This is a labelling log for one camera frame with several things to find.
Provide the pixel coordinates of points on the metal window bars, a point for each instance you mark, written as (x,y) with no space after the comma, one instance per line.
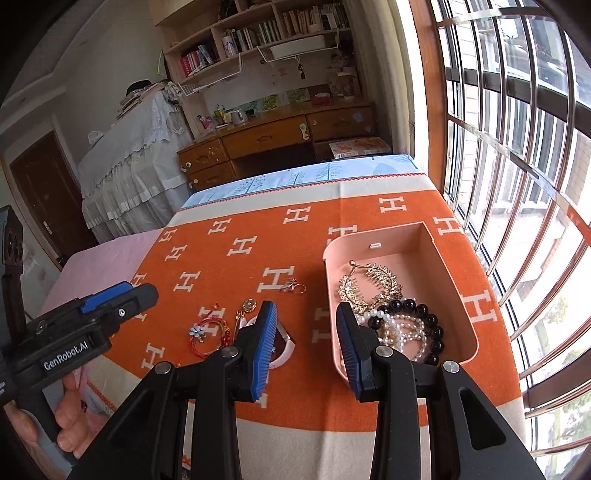
(512,152)

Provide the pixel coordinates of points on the black hat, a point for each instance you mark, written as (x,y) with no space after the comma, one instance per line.
(137,86)

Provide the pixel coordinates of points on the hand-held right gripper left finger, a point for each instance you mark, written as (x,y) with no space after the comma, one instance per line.
(267,350)

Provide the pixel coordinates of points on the pink jewelry box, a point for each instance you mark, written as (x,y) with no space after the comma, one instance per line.
(443,286)

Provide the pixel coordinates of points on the red tissue box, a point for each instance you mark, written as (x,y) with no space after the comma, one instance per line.
(321,99)

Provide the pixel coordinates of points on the white kettle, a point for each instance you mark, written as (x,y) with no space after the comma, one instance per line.
(238,117)

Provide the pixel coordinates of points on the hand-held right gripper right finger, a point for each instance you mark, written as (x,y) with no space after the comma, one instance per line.
(347,355)

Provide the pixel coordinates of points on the blue tree-print sheet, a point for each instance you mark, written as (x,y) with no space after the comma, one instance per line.
(300,177)

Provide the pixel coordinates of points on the row of red books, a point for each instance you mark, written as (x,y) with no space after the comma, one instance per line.
(196,62)

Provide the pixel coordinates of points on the pink bedsheet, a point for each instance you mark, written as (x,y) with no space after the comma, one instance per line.
(101,263)

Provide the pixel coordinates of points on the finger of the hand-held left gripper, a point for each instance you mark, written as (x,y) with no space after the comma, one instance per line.
(138,302)
(104,297)

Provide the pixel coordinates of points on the white bangle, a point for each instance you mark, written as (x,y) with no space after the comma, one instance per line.
(287,348)

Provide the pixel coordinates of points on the orange patterned blanket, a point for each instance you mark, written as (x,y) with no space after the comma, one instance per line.
(258,240)

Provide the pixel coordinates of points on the silver crystal brooch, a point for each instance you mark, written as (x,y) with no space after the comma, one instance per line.
(287,286)

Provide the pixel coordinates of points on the gold pin brooch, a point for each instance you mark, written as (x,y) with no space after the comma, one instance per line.
(242,321)

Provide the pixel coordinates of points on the wooden desk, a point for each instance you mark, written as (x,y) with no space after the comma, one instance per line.
(268,138)

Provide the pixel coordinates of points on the gold hair comb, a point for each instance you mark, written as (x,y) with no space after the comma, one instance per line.
(369,286)

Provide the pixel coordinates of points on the white lace cloth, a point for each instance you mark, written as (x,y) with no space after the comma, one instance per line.
(134,157)

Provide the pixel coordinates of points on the wooden bookshelf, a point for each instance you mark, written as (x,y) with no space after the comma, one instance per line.
(258,74)

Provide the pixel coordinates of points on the printed cardboard box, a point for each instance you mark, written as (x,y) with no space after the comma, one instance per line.
(360,147)

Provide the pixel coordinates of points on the person's left hand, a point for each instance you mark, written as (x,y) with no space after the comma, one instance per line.
(76,422)

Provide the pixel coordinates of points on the brown wooden door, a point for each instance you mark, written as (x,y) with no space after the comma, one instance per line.
(46,184)

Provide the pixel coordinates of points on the patterned canister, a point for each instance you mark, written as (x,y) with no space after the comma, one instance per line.
(345,84)

